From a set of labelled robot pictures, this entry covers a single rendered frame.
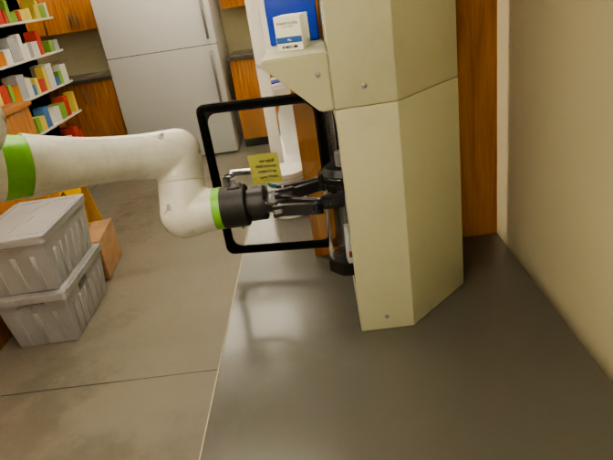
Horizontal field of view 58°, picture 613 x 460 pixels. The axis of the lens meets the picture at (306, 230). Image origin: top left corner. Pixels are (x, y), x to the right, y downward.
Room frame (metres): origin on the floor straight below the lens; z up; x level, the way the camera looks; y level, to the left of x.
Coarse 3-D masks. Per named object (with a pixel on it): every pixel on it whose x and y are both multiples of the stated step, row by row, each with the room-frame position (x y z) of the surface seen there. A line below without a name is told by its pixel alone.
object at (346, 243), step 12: (324, 180) 1.08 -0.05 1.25; (336, 180) 1.06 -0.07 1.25; (324, 192) 1.09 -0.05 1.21; (336, 192) 1.07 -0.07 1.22; (336, 216) 1.07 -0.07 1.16; (336, 228) 1.07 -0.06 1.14; (336, 240) 1.08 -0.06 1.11; (348, 240) 1.06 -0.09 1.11; (336, 252) 1.08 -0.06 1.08; (348, 252) 1.06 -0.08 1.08
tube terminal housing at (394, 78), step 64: (320, 0) 1.04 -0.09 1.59; (384, 0) 0.96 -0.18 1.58; (448, 0) 1.08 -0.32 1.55; (384, 64) 0.96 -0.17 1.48; (448, 64) 1.07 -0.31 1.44; (384, 128) 0.96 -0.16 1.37; (448, 128) 1.07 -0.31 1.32; (384, 192) 0.96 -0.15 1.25; (448, 192) 1.06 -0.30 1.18; (384, 256) 0.96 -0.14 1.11; (448, 256) 1.05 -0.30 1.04; (384, 320) 0.96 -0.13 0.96
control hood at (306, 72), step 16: (272, 48) 1.14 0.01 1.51; (304, 48) 1.06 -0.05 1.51; (320, 48) 1.02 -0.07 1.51; (272, 64) 0.97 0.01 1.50; (288, 64) 0.97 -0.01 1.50; (304, 64) 0.97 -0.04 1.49; (320, 64) 0.97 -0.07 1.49; (288, 80) 0.97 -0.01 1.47; (304, 80) 0.97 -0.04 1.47; (320, 80) 0.97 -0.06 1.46; (304, 96) 0.97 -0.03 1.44; (320, 96) 0.97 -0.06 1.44
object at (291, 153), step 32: (224, 128) 1.32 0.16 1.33; (256, 128) 1.31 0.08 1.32; (288, 128) 1.29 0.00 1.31; (224, 160) 1.33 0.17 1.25; (256, 160) 1.31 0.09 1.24; (288, 160) 1.30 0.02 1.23; (320, 192) 1.28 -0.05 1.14; (256, 224) 1.32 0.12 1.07; (288, 224) 1.30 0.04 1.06; (320, 224) 1.28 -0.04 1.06
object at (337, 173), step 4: (336, 152) 1.10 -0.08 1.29; (336, 156) 1.10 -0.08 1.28; (336, 160) 1.10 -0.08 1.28; (340, 160) 1.10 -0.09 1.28; (328, 164) 1.12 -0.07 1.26; (332, 164) 1.12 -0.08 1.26; (336, 164) 1.10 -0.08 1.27; (340, 164) 1.10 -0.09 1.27; (324, 168) 1.11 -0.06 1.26; (328, 168) 1.10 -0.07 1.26; (332, 168) 1.09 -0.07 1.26; (336, 168) 1.09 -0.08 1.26; (340, 168) 1.09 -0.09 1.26; (324, 172) 1.09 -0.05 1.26; (328, 172) 1.08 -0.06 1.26; (332, 172) 1.08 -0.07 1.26; (336, 172) 1.07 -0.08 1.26; (340, 172) 1.07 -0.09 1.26; (328, 176) 1.08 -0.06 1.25; (332, 176) 1.07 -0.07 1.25; (336, 176) 1.07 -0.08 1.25; (340, 176) 1.07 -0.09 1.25
